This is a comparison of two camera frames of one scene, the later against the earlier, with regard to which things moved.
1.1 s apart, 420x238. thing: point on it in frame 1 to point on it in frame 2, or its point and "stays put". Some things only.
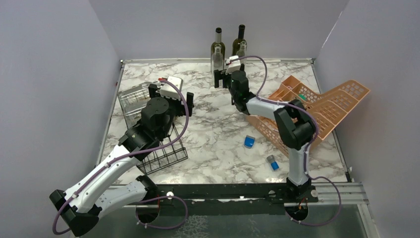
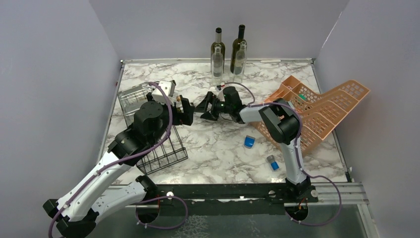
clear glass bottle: (241, 52) stays put
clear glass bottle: (217, 63) stays put
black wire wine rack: (168, 151) stays put
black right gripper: (218, 75) to (202, 107)
